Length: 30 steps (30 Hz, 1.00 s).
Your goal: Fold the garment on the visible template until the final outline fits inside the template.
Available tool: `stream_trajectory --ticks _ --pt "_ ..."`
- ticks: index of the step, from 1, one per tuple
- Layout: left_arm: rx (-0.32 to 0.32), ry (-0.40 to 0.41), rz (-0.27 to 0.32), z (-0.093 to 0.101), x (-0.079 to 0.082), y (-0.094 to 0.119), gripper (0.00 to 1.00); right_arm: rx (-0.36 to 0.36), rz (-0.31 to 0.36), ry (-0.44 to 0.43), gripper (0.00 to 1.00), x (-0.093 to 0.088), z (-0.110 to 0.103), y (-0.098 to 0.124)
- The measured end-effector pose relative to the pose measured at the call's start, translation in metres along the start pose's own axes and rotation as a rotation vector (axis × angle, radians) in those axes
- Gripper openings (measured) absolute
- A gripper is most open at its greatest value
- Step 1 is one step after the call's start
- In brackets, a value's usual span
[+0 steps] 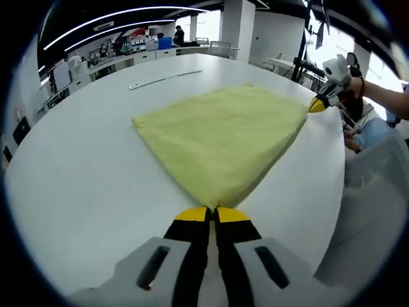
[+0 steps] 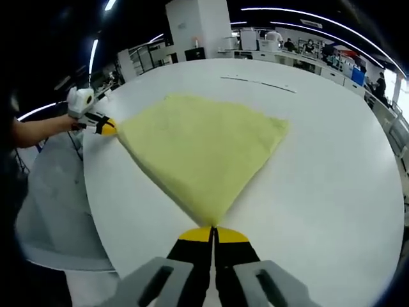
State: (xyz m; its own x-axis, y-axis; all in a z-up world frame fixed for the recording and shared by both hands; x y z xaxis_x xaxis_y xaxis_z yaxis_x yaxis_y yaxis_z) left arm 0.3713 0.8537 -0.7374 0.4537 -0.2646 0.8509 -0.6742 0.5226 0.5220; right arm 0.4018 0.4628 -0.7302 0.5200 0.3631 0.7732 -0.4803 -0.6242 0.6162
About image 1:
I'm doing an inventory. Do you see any white drawer cabinet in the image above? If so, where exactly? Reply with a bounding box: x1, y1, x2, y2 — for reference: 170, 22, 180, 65
68, 74, 93, 94
133, 52, 157, 66
155, 47, 178, 60

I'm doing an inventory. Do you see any black tripod stand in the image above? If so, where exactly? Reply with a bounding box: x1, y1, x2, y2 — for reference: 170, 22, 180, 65
292, 0, 332, 81

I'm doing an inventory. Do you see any grey mesh office chair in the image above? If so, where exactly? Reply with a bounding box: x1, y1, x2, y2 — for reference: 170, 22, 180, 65
314, 132, 408, 288

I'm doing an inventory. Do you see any black cabinet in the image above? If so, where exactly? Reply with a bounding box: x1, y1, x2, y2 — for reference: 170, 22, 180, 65
12, 116, 32, 145

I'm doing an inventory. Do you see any yellow blue black garment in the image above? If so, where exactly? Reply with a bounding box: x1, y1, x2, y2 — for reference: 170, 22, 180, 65
131, 83, 309, 209

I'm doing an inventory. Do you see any long curved ceiling light strip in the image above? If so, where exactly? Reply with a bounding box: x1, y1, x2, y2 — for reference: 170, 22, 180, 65
43, 6, 210, 52

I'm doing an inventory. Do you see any white table cover plate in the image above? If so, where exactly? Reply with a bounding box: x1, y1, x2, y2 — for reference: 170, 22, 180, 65
128, 69, 203, 91

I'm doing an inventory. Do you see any person's right hand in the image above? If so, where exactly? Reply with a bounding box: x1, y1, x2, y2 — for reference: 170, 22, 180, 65
338, 78, 365, 108

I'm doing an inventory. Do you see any tall white appliance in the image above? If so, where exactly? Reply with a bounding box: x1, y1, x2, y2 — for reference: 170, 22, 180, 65
52, 61, 72, 92

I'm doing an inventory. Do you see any white-framed office chair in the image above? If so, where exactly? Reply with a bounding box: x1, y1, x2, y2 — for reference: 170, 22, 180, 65
208, 40, 233, 59

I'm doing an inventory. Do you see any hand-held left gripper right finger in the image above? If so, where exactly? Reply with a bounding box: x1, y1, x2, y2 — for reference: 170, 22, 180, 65
213, 206, 352, 307

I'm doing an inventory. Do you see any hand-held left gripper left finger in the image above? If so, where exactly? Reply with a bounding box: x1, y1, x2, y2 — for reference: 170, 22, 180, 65
68, 206, 212, 307

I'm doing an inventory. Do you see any short curved ceiling light strip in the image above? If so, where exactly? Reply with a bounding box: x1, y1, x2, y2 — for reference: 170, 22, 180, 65
63, 19, 177, 52

